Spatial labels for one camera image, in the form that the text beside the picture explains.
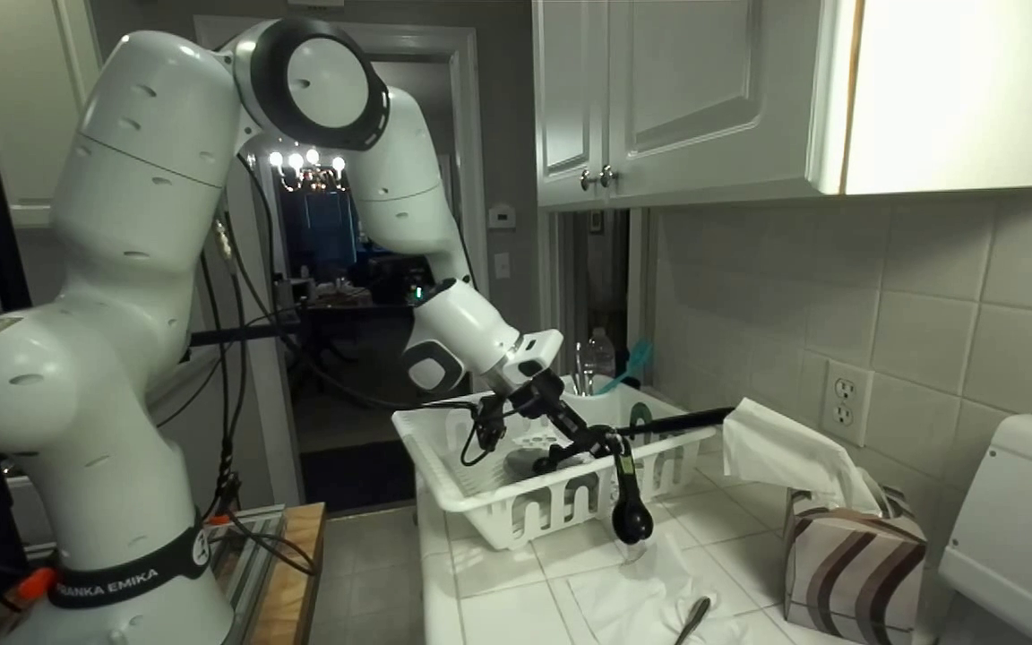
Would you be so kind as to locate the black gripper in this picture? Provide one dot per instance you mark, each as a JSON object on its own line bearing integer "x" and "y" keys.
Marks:
{"x": 539, "y": 394}

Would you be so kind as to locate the black measuring spoon set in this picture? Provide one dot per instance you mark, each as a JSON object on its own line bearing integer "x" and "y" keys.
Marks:
{"x": 627, "y": 503}

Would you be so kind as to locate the orange robot base button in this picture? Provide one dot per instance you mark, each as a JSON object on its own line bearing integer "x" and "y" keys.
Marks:
{"x": 33, "y": 590}

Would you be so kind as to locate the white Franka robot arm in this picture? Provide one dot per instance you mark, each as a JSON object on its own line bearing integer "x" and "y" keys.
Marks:
{"x": 122, "y": 238}

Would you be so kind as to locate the clear glass jar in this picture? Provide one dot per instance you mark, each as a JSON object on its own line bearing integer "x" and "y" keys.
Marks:
{"x": 593, "y": 362}

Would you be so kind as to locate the white plastic dish rack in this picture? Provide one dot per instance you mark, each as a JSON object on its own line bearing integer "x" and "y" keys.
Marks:
{"x": 469, "y": 477}

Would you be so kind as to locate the metal spoon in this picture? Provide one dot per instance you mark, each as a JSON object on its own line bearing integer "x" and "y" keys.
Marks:
{"x": 693, "y": 622}

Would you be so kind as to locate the white crumpled dish towel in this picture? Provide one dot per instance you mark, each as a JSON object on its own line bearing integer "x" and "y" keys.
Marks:
{"x": 787, "y": 451}

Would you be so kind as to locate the metal cabinet knob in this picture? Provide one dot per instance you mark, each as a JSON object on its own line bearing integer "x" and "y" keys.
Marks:
{"x": 611, "y": 176}
{"x": 588, "y": 179}

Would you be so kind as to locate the wooden cutting board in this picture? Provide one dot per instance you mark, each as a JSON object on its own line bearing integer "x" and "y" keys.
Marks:
{"x": 294, "y": 576}

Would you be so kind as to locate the brown striped pot holder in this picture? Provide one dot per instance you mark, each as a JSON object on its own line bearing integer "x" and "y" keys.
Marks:
{"x": 852, "y": 576}

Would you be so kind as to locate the lit chandelier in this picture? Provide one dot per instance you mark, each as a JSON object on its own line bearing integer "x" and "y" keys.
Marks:
{"x": 306, "y": 167}

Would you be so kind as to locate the white upper cabinet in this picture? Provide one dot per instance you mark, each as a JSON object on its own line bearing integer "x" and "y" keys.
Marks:
{"x": 706, "y": 82}

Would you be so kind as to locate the white gas stove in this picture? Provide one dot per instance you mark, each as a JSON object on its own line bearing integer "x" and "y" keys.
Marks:
{"x": 1020, "y": 540}

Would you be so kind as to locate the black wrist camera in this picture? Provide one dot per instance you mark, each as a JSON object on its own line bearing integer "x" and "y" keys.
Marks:
{"x": 489, "y": 425}

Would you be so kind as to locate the white light switch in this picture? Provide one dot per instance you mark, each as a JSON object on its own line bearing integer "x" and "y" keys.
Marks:
{"x": 503, "y": 268}

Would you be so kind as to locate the white wall thermostat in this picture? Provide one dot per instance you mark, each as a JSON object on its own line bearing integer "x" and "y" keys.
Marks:
{"x": 500, "y": 215}

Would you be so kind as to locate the white wall outlet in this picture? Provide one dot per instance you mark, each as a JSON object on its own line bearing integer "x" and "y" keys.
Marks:
{"x": 842, "y": 402}

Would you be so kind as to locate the metal frame on table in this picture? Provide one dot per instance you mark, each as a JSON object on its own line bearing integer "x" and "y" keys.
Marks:
{"x": 255, "y": 560}

